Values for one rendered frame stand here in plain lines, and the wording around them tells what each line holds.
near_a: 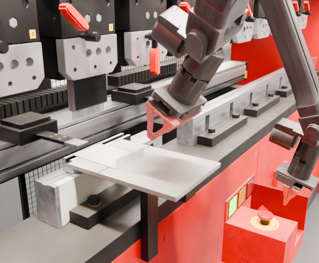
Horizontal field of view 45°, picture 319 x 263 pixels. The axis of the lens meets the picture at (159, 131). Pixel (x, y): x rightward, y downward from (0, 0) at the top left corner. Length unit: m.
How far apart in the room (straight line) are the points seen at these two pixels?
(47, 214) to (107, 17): 0.42
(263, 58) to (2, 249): 2.42
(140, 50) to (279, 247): 0.57
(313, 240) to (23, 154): 1.85
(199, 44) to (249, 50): 2.39
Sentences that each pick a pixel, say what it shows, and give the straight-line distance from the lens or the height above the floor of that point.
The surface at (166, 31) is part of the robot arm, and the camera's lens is 0.66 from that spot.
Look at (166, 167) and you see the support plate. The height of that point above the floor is 1.00.
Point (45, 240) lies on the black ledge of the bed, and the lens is 0.82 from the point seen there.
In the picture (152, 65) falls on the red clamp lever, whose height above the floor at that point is 1.18.
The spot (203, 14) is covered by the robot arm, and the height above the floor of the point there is 1.30.
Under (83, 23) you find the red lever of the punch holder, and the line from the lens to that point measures 0.72.
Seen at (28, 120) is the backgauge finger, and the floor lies 1.03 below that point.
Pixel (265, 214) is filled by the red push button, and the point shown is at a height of 0.81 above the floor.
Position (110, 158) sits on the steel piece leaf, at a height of 1.00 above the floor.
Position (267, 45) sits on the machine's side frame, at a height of 1.02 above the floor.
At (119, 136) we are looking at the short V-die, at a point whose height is 1.00.
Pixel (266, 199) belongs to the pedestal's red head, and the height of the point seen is 0.77.
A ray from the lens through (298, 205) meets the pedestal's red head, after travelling 1.17.
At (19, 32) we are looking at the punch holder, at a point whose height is 1.27.
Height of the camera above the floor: 1.32
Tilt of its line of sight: 19 degrees down
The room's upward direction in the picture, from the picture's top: straight up
